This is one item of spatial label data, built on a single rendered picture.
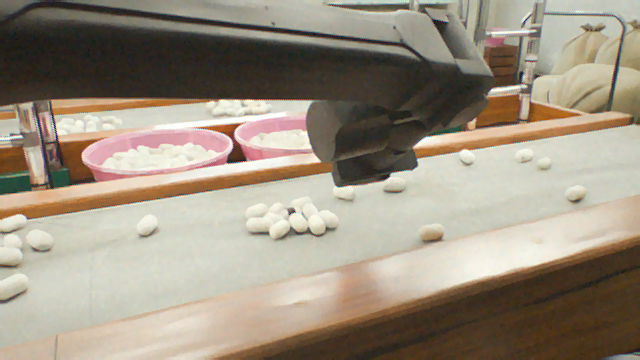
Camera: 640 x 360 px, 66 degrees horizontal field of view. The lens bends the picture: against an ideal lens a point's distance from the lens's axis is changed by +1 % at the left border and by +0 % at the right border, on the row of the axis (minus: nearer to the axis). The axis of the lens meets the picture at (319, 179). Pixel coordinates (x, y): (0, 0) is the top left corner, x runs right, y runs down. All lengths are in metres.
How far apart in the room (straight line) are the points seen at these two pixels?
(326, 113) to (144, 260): 0.31
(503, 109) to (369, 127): 1.13
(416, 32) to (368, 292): 0.25
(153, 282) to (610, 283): 0.54
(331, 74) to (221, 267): 0.33
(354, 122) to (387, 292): 0.18
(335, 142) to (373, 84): 0.08
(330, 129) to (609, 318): 0.46
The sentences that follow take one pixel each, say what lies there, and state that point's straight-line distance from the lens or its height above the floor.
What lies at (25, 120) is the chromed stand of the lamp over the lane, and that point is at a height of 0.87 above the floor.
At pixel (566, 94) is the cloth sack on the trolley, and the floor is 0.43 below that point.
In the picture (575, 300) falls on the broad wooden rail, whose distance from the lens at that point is 0.66.
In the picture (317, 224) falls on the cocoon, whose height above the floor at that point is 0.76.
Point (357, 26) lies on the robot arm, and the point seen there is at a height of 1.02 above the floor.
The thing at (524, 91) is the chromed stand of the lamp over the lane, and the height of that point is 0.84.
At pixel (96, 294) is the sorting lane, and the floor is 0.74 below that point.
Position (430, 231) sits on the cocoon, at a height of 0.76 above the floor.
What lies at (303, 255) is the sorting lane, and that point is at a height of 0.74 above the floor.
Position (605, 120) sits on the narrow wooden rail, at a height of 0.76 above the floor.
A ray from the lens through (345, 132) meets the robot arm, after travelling 0.42.
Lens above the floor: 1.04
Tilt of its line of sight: 21 degrees down
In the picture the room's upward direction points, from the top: straight up
